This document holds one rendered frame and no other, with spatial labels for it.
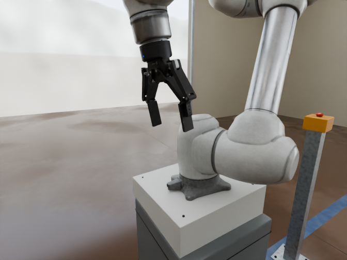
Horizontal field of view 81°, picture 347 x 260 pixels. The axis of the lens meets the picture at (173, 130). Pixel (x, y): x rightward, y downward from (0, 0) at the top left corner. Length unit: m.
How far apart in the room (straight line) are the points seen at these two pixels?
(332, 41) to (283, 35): 6.10
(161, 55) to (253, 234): 0.67
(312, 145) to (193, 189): 0.92
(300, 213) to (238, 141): 1.12
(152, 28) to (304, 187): 1.36
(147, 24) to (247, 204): 0.65
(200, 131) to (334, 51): 6.28
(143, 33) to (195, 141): 0.36
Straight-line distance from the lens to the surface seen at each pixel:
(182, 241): 0.67
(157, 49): 0.49
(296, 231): 1.76
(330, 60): 6.83
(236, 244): 0.80
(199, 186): 0.75
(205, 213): 0.68
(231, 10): 0.88
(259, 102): 0.68
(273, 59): 0.74
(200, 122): 0.68
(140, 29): 0.50
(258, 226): 0.86
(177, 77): 0.46
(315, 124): 1.43
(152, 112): 0.58
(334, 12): 7.01
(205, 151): 0.66
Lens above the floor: 1.33
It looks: 16 degrees down
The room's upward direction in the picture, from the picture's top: straight up
